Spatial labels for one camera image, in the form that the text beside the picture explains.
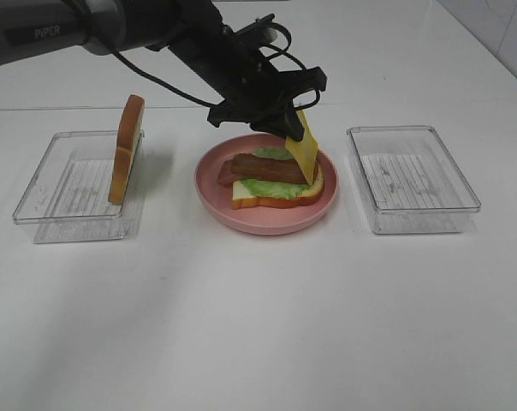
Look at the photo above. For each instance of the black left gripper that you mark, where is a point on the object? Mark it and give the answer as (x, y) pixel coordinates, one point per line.
(259, 94)

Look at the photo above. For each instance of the green lettuce leaf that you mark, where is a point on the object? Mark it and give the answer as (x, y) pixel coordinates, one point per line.
(272, 152)

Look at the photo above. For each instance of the tray bacon strip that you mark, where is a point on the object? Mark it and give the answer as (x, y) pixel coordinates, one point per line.
(247, 165)
(226, 176)

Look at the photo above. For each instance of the yellow cheese slice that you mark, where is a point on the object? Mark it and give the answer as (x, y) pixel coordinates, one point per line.
(305, 152)

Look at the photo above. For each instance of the clear plastic tray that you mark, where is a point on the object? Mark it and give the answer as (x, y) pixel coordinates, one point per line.
(67, 197)
(409, 183)

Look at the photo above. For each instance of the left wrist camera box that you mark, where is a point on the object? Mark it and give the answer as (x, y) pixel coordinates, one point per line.
(260, 33)

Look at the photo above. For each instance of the pink round plate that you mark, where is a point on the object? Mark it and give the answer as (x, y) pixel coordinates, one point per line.
(258, 220)

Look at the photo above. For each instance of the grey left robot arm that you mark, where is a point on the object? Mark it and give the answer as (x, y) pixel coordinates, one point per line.
(191, 30)

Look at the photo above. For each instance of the bread slice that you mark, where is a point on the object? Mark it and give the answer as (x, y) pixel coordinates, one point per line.
(127, 141)

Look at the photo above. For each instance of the clear left plastic tray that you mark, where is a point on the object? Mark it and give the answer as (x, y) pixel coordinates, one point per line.
(67, 197)

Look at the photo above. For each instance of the clear right plastic tray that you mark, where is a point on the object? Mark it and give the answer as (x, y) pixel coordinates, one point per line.
(409, 183)

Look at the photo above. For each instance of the bread slice sandwich base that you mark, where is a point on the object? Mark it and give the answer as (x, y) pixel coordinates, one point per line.
(280, 201)

